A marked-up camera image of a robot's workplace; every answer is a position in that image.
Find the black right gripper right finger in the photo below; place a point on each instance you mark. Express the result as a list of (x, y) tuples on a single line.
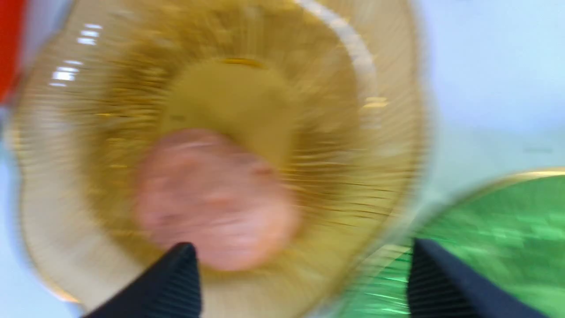
[(440, 285)]

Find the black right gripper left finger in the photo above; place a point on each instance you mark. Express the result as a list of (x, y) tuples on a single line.
[(170, 288)]

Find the orange carrot with green leaves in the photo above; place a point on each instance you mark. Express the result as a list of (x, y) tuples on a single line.
[(12, 24)]

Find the green plastic fluted plate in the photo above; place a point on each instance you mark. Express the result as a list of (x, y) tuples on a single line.
[(511, 232)]

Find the amber plastic fluted plate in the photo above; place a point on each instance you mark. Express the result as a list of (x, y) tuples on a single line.
[(325, 90)]

